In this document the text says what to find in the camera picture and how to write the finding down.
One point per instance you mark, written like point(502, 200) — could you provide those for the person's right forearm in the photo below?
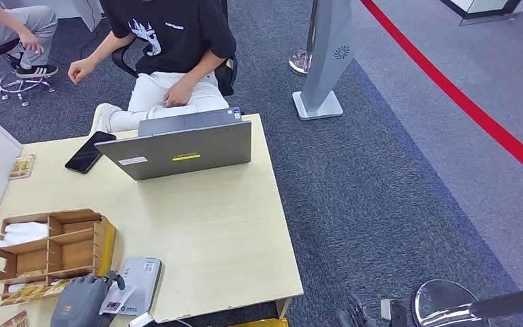
point(110, 48)

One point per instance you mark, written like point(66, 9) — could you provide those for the white display platform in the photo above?
point(491, 9)

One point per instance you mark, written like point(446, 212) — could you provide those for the person's left hand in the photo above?
point(178, 94)

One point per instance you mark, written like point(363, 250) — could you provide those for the grey card reader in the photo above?
point(146, 280)

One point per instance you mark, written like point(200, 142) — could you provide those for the yellow room key cards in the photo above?
point(31, 291)

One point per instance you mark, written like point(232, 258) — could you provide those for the white cabinet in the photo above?
point(88, 11)

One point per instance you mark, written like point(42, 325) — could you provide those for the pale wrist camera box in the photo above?
point(394, 313)
point(140, 320)

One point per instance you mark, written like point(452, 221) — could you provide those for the grey laptop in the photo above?
point(185, 153)

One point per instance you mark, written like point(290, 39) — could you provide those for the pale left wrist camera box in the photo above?
point(140, 320)

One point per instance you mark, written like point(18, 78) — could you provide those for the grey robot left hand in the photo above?
point(78, 302)

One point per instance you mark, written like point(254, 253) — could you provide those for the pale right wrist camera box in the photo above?
point(394, 313)

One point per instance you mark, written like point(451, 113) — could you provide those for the dark grey robot right hand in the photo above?
point(356, 313)

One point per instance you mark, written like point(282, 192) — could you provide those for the yellow floor tape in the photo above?
point(261, 323)

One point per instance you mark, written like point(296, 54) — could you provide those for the person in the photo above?
point(13, 20)
point(176, 40)

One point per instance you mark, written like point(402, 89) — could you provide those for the wooden desk organizer box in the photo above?
point(74, 250)

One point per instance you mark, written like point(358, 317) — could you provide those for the silver kiosk stand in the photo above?
point(327, 54)

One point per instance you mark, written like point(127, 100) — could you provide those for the white tissue cloth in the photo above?
point(23, 232)

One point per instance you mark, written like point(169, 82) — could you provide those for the white ID card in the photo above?
point(117, 300)

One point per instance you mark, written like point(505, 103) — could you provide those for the chrome stanchion post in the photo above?
point(298, 62)

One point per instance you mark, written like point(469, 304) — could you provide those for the person's hand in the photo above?
point(30, 40)

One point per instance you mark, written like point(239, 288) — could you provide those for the black office chair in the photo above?
point(225, 74)

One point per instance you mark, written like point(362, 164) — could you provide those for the person's left forearm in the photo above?
point(203, 67)

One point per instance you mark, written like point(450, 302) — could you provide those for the black smartphone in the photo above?
point(88, 153)

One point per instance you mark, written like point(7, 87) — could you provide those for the person's right hand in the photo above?
point(81, 68)

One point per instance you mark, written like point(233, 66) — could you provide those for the white table leg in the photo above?
point(283, 308)

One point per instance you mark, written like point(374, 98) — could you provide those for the red floor tape line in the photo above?
point(460, 99)

